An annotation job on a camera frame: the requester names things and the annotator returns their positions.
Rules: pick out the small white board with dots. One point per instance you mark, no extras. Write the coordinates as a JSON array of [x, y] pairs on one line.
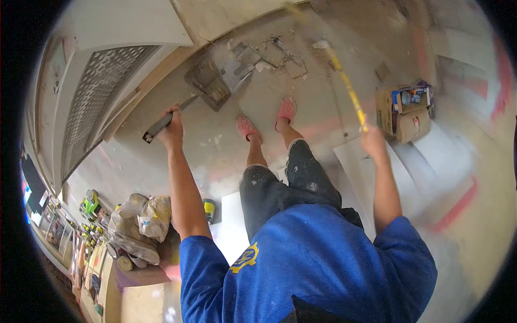
[[232, 226]]

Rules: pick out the person's right hand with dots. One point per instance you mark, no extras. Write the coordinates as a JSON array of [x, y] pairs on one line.
[[373, 143]]

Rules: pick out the grey plastic bag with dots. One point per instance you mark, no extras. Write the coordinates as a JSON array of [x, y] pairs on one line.
[[127, 232]]

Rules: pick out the yellowish plastic bag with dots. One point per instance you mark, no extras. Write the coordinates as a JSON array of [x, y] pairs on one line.
[[155, 218]]

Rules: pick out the open cardboard box with goods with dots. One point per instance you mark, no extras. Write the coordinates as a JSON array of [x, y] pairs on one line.
[[406, 117]]

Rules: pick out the metal tin can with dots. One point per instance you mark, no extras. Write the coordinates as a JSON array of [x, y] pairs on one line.
[[125, 263]]

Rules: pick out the yellow and black can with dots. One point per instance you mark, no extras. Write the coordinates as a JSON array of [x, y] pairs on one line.
[[209, 210]]

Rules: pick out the person's body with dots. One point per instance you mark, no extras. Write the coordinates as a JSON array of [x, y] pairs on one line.
[[315, 266]]

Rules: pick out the person's left fingers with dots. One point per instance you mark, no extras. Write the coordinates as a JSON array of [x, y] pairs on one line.
[[173, 112]]

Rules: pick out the person's right fingers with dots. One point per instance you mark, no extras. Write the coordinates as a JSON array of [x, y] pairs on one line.
[[366, 131]]

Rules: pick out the pink low table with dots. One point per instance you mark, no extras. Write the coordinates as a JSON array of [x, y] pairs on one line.
[[145, 276]]

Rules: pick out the person's left hand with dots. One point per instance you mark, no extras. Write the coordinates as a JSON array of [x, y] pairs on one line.
[[173, 129]]

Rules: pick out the full shop shelf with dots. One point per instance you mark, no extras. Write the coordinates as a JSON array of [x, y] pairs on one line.
[[72, 234]]

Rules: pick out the person's legs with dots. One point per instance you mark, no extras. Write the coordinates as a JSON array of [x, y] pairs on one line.
[[295, 181]]

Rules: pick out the perforated metal panel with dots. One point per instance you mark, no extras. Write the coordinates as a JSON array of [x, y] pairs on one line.
[[101, 101]]

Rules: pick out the pile of grey rubble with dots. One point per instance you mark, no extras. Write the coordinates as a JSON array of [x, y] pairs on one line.
[[268, 56]]

